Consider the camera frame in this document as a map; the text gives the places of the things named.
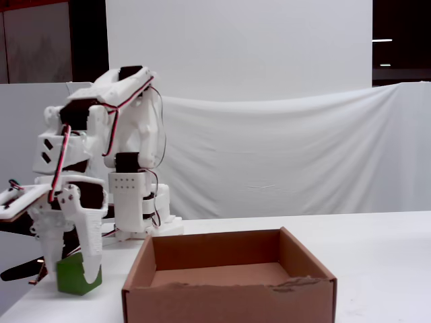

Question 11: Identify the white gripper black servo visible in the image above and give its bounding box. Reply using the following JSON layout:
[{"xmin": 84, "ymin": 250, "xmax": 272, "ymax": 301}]
[{"xmin": 28, "ymin": 173, "xmax": 109, "ymax": 286}]

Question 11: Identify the green cube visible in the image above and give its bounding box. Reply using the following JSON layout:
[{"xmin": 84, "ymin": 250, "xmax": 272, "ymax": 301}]
[{"xmin": 56, "ymin": 252, "xmax": 103, "ymax": 297}]

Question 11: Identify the brown cardboard box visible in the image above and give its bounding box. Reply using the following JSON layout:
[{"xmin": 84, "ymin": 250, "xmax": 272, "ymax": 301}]
[{"xmin": 121, "ymin": 226, "xmax": 337, "ymax": 323}]

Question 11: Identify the black spring clamp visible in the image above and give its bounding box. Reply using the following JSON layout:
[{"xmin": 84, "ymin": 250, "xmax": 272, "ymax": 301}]
[{"xmin": 0, "ymin": 218, "xmax": 82, "ymax": 285}]

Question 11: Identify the white partition panel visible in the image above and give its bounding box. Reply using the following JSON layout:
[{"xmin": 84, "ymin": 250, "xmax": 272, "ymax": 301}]
[{"xmin": 0, "ymin": 82, "xmax": 73, "ymax": 189}]

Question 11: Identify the brown wooden cabinet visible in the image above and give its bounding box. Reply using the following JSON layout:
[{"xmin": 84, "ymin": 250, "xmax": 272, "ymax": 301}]
[{"xmin": 0, "ymin": 0, "xmax": 73, "ymax": 85}]

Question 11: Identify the white draped cloth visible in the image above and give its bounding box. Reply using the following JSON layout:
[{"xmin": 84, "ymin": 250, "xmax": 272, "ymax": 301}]
[{"xmin": 65, "ymin": 80, "xmax": 431, "ymax": 223}]

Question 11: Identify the white backdrop board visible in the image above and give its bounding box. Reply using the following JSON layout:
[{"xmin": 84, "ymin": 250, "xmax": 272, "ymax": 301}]
[{"xmin": 105, "ymin": 0, "xmax": 374, "ymax": 102}]

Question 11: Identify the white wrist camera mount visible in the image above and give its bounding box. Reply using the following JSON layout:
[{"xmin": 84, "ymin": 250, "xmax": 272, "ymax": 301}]
[{"xmin": 0, "ymin": 183, "xmax": 46, "ymax": 223}]

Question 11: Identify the red black gripper servo cable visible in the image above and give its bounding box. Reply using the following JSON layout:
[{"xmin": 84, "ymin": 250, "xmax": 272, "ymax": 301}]
[{"xmin": 48, "ymin": 123, "xmax": 74, "ymax": 205}]

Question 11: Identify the red black arm cable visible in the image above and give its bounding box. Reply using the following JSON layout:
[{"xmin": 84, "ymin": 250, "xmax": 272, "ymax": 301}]
[{"xmin": 100, "ymin": 76, "xmax": 168, "ymax": 169}]

